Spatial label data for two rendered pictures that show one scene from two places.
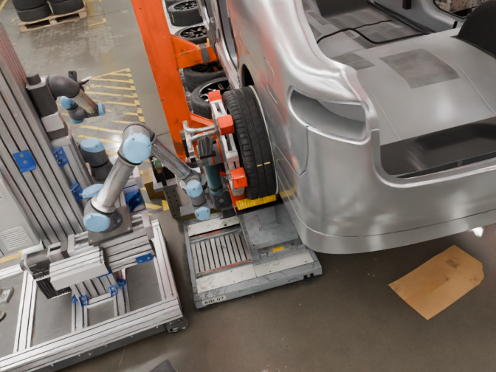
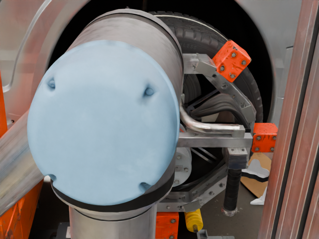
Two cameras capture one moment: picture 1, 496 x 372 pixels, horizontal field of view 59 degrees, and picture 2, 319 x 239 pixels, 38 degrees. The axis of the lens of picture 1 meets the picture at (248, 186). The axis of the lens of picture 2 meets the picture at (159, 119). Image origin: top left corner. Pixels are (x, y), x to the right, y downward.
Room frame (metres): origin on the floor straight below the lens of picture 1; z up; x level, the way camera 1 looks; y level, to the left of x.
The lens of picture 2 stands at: (2.23, 1.34, 1.58)
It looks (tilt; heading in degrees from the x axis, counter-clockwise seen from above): 28 degrees down; 271
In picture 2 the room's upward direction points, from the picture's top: 3 degrees clockwise
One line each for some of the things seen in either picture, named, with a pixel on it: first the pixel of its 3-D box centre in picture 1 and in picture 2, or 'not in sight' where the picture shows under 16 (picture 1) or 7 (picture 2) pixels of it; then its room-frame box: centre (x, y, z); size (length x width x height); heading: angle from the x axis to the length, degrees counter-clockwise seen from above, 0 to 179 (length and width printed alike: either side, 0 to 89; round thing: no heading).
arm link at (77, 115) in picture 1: (77, 113); not in sight; (2.54, 0.94, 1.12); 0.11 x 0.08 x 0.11; 87
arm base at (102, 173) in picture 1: (101, 167); not in sight; (2.27, 0.84, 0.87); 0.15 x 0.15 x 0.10
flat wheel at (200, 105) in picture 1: (226, 101); not in sight; (3.85, 0.05, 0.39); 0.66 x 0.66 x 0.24
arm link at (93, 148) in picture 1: (93, 150); not in sight; (2.27, 0.85, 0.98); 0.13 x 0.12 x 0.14; 87
